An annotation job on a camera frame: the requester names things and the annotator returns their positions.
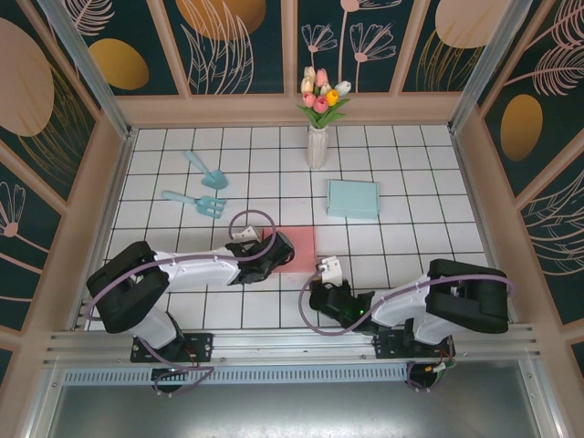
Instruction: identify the pink cloth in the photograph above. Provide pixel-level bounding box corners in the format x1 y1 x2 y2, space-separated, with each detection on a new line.
261 226 318 276

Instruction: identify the teal garden hand fork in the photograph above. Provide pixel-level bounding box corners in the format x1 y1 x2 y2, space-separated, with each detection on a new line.
162 189 228 221

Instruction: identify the teal garden trowel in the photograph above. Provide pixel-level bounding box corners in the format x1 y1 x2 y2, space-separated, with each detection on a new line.
183 150 229 191

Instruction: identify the grey metal sheet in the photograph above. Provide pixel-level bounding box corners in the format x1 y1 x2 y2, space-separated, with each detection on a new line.
26 360 562 438

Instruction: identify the white ribbed vase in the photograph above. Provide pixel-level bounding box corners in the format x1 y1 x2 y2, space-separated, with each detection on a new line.
306 125 330 171

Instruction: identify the artificial tulip bouquet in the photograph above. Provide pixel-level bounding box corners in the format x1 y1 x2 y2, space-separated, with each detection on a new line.
296 66 352 131

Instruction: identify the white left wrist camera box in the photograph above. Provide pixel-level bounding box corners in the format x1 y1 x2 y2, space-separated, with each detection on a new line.
231 224 259 243

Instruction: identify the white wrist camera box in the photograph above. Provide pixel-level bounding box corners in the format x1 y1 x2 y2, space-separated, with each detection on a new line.
231 224 259 243
317 256 343 284

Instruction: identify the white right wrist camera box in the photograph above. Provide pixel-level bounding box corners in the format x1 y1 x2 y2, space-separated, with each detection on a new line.
317 256 343 284

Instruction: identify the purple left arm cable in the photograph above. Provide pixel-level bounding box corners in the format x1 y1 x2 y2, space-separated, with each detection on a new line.
81 209 277 398

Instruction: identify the aluminium mounting rail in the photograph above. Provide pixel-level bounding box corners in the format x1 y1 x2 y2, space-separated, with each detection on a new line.
43 322 542 366

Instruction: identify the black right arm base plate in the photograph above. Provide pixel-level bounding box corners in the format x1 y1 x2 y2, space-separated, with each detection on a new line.
372 328 459 361

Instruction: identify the grey slotted cable duct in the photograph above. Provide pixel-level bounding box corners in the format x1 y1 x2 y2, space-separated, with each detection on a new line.
61 364 412 387

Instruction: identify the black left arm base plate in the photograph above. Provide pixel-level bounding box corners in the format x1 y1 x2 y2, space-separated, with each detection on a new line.
130 331 214 364

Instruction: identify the aluminium table edge rail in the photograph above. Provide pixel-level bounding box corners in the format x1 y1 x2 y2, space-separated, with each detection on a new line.
449 130 516 326
70 130 138 332

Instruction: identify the aluminium frame post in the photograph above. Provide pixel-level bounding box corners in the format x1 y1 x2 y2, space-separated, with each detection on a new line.
446 0 535 134
36 0 138 141

